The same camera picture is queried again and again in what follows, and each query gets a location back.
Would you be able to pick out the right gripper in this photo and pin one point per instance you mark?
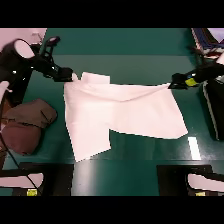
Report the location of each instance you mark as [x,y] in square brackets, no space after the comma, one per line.
[178,81]

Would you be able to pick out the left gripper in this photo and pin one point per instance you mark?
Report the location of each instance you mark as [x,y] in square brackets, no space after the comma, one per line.
[63,74]

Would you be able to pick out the white garment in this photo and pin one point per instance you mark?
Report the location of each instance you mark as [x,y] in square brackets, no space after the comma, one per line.
[113,110]

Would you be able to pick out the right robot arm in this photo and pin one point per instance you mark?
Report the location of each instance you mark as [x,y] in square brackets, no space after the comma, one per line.
[210,71]

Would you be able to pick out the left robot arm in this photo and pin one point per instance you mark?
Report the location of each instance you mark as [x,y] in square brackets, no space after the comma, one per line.
[13,65]

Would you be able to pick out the grey-brown garment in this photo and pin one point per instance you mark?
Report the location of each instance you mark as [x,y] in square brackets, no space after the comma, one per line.
[33,112]

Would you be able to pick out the heap of clothes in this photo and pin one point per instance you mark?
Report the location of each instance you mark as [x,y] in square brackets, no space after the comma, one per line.
[208,40]

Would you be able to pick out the dark red garment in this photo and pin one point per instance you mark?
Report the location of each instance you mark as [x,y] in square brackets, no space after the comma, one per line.
[20,137]

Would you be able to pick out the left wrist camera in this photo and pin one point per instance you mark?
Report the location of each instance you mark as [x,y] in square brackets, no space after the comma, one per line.
[49,45]

